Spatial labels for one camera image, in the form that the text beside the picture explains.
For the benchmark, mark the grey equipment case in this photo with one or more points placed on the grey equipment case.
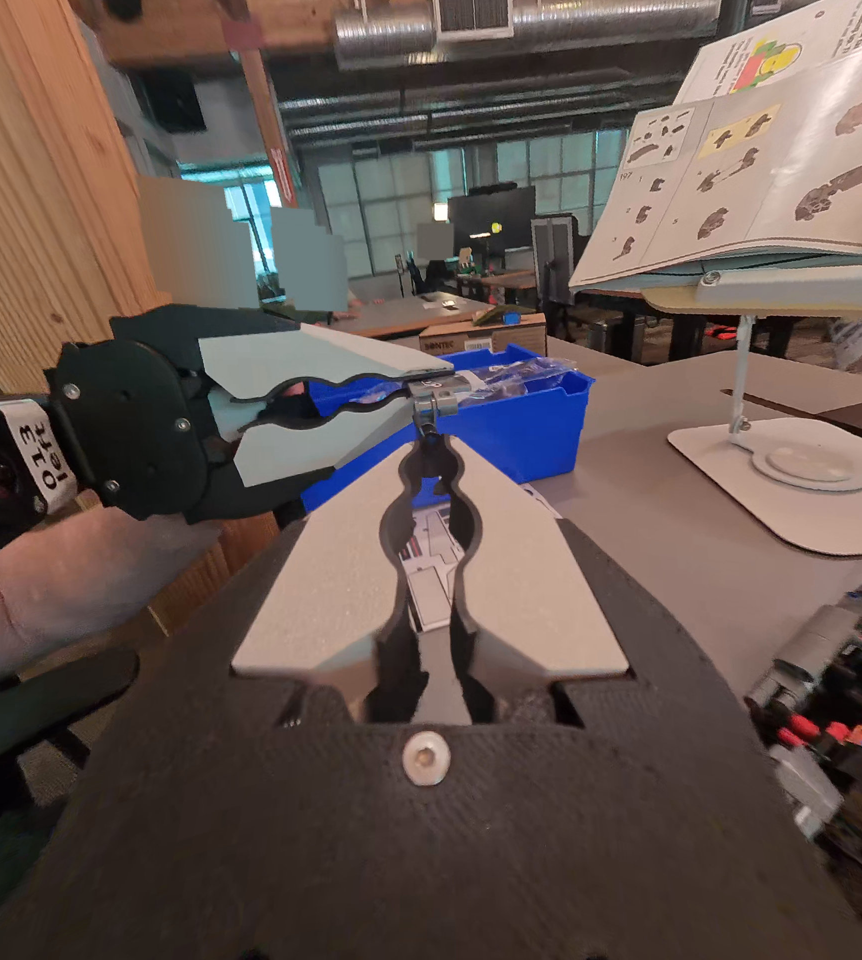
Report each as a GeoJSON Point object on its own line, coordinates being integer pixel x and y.
{"type": "Point", "coordinates": [555, 255]}

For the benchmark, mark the person's left hand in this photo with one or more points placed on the person's left hand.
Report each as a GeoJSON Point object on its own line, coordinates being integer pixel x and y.
{"type": "Point", "coordinates": [131, 547]}

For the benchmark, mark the grey toy brick panel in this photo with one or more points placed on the grey toy brick panel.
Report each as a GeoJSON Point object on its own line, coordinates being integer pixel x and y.
{"type": "Point", "coordinates": [438, 390]}

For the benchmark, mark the brown cardboard box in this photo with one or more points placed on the brown cardboard box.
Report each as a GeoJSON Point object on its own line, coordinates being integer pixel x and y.
{"type": "Point", "coordinates": [476, 337]}

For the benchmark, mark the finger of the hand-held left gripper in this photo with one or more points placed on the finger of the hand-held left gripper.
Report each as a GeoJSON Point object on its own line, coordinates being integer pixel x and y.
{"type": "Point", "coordinates": [303, 450]}
{"type": "Point", "coordinates": [311, 356]}

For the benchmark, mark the grey toy brick car model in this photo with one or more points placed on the grey toy brick car model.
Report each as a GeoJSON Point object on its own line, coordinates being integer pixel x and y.
{"type": "Point", "coordinates": [836, 720]}

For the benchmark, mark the person's left forearm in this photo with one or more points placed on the person's left forearm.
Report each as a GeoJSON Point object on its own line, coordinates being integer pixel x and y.
{"type": "Point", "coordinates": [3, 630]}

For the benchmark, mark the white sticker sheet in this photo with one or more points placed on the white sticker sheet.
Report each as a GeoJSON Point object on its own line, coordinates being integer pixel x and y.
{"type": "Point", "coordinates": [431, 592]}

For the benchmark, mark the wooden post with red bracket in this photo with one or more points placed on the wooden post with red bracket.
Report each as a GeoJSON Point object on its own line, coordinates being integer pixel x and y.
{"type": "Point", "coordinates": [277, 150]}

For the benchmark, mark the blue plastic storage bin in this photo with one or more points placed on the blue plastic storage bin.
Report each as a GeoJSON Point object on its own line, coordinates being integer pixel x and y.
{"type": "Point", "coordinates": [521, 435]}

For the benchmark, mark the clear plastic bags pile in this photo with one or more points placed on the clear plastic bags pile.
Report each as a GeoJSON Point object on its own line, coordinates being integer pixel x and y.
{"type": "Point", "coordinates": [521, 375]}

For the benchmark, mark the black toy brick connector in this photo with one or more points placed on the black toy brick connector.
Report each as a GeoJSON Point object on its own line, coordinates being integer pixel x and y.
{"type": "Point", "coordinates": [431, 450]}

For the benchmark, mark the black chair armrest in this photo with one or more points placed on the black chair armrest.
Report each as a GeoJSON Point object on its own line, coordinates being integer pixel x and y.
{"type": "Point", "coordinates": [41, 712]}

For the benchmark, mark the open instruction booklet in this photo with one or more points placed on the open instruction booklet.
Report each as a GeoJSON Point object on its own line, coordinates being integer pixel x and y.
{"type": "Point", "coordinates": [738, 150]}

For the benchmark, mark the black computer monitor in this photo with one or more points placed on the black computer monitor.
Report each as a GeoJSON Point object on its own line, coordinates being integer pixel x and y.
{"type": "Point", "coordinates": [483, 210]}

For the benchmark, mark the light wooden pillar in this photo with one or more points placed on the light wooden pillar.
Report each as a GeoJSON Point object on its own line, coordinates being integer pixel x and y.
{"type": "Point", "coordinates": [26, 187]}

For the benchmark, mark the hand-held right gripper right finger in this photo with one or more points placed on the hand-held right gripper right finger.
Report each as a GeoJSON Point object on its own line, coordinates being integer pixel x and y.
{"type": "Point", "coordinates": [543, 600]}

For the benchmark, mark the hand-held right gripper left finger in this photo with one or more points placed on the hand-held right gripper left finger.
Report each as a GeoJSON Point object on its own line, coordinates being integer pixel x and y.
{"type": "Point", "coordinates": [318, 600]}

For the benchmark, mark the white book stand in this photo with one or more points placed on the white book stand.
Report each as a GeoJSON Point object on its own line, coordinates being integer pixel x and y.
{"type": "Point", "coordinates": [813, 465]}

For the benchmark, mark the silver duct with vent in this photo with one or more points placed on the silver duct with vent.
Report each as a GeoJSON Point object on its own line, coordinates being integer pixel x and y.
{"type": "Point", "coordinates": [386, 30]}

